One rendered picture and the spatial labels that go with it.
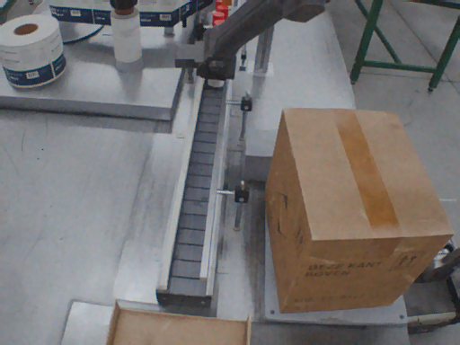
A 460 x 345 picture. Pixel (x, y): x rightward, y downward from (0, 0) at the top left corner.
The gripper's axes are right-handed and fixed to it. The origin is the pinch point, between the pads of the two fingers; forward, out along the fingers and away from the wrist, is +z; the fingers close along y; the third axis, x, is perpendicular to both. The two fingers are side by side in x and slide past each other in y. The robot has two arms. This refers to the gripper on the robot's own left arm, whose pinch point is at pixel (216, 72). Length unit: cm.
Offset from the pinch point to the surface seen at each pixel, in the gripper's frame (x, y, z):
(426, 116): -23, -146, 150
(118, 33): -9.0, 30.0, 0.6
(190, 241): 42, 1, -31
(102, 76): 2.9, 35.0, 7.7
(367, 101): -28, -102, 156
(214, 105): 9.4, -0.4, 0.3
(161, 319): 57, 4, -39
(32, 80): 7, 55, 1
